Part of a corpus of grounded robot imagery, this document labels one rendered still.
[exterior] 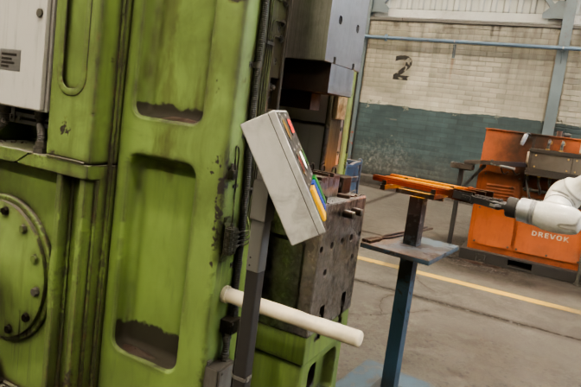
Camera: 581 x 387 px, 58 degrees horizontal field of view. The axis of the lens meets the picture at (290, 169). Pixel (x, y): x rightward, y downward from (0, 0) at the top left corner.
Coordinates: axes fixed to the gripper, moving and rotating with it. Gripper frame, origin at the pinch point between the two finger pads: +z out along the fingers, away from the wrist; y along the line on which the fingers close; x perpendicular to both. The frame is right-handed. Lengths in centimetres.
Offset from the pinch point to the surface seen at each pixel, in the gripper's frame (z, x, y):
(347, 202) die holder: 27, -6, -43
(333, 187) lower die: 33, -2, -43
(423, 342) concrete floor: 25, -97, 79
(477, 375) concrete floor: -9, -95, 64
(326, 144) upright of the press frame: 50, 10, -24
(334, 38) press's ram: 34, 47, -59
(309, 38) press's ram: 40, 46, -64
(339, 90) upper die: 34, 32, -49
